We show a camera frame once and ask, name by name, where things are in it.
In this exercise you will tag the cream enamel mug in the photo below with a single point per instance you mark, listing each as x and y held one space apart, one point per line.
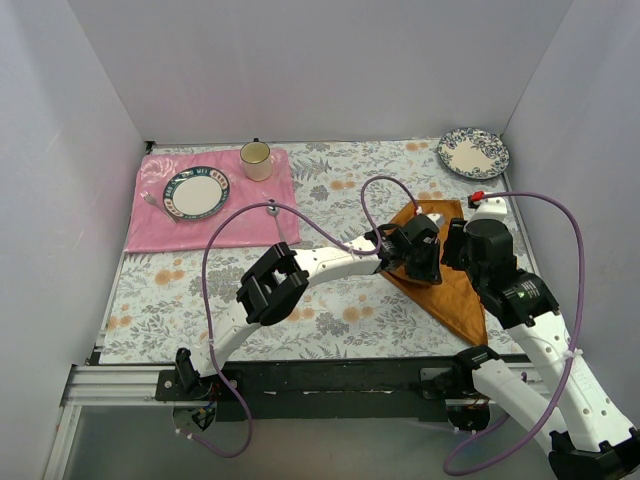
256 160

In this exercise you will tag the brown satin napkin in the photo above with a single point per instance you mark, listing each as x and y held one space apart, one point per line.
453 303

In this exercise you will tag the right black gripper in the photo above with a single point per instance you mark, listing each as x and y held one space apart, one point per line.
453 248

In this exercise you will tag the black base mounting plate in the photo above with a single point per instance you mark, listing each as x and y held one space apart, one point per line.
328 389

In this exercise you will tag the aluminium frame rail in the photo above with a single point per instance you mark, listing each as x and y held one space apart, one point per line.
101 386

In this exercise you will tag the metal spoon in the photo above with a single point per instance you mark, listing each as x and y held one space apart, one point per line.
273 211

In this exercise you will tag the pink floral placemat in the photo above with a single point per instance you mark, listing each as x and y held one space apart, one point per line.
150 231

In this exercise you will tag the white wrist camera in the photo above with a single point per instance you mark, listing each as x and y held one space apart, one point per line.
436 218
494 208

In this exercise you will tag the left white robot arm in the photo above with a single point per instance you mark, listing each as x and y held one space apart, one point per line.
271 289

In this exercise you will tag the metal fork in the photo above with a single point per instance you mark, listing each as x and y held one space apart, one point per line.
151 200

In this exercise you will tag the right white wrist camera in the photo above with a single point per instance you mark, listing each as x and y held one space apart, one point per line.
494 208

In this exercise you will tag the green rimmed white plate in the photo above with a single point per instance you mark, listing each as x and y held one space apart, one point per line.
196 193

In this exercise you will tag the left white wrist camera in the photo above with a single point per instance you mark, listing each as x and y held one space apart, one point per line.
436 218

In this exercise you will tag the blue floral plate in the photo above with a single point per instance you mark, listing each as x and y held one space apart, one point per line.
473 153

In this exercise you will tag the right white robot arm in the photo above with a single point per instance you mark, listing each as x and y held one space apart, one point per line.
580 430

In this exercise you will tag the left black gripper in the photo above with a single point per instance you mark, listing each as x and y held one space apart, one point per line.
425 259

